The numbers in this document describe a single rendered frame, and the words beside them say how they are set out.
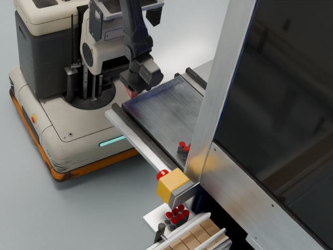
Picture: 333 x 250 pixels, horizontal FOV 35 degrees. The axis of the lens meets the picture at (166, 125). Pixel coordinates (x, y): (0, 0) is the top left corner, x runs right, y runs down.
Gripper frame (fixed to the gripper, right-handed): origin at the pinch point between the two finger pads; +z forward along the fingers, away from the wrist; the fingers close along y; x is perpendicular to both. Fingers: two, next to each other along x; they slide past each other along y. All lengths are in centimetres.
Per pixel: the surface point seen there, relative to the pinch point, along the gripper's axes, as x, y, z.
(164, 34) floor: 111, -99, 92
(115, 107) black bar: -7.7, 0.2, 0.2
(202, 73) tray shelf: 31.3, 2.2, 2.3
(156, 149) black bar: -7.4, 22.3, -0.1
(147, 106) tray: 3.0, 4.5, 2.0
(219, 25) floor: 151, -87, 92
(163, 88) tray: 12.9, 1.2, 1.3
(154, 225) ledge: -24.6, 42.9, 1.6
